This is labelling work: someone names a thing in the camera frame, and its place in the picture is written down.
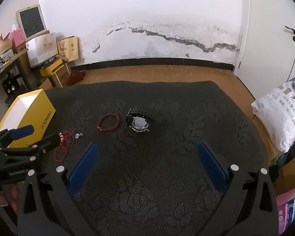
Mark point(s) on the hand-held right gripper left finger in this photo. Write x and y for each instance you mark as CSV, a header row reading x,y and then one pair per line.
x,y
83,164

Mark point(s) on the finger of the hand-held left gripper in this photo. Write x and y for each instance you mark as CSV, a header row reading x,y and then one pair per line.
x,y
48,142
22,131

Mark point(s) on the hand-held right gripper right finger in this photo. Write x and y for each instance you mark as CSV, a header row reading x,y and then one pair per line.
x,y
211,164

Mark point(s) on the person's left hand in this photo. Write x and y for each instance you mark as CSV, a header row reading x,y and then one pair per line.
x,y
3,195

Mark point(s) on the black speaker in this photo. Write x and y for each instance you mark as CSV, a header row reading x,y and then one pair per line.
x,y
9,86

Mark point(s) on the dark patterned table cloth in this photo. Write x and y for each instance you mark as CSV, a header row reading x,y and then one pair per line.
x,y
150,177

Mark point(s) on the black side table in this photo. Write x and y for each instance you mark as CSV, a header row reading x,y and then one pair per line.
x,y
5,70

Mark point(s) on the brown cardboard box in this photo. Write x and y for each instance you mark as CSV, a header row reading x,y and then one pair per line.
x,y
61,77

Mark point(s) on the yellow and black box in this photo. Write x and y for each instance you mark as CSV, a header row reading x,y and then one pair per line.
x,y
51,68

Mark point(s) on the black wrist watch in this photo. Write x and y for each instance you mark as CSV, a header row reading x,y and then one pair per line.
x,y
140,124

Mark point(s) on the red cloth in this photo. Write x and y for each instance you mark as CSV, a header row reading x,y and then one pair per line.
x,y
77,76

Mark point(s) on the large cardboard box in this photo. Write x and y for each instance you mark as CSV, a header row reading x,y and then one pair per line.
x,y
287,177

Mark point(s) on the white printed plastic bag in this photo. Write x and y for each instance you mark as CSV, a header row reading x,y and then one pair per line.
x,y
277,118

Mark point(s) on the white gift bag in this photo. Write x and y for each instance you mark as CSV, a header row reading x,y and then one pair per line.
x,y
41,49

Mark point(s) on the beige woven bag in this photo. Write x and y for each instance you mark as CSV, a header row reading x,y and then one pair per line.
x,y
5,46

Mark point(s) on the pink printed box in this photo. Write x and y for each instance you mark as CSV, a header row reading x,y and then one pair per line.
x,y
287,211

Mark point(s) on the brown paper gift bag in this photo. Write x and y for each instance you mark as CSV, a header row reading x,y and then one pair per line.
x,y
70,48

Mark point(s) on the white framed dark board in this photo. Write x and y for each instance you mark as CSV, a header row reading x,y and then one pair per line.
x,y
33,22

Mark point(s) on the white door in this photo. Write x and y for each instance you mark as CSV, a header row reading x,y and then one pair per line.
x,y
268,41

